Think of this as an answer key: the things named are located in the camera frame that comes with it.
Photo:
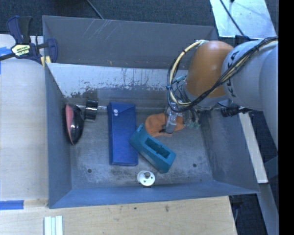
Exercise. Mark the orange soft toy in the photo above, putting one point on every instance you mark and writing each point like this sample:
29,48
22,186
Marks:
154,124

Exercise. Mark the teal hollow block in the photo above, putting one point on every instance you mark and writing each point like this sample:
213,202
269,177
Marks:
143,141

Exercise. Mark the blue flat box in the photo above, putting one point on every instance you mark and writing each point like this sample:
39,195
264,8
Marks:
122,136

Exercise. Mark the white round knob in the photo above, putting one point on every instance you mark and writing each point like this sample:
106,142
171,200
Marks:
146,178

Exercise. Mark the shiny black cylinder cap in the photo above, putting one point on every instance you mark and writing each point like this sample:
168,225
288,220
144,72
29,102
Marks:
91,110

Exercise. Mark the grey metal bin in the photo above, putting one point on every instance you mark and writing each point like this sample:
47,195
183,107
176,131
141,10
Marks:
127,43

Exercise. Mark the black and pink oval brush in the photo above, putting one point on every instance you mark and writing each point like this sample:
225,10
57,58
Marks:
74,126

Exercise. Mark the pale wood board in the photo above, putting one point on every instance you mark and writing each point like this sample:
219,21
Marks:
22,131

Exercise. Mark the black cylinder on white bracket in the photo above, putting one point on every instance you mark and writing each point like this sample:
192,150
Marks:
230,111

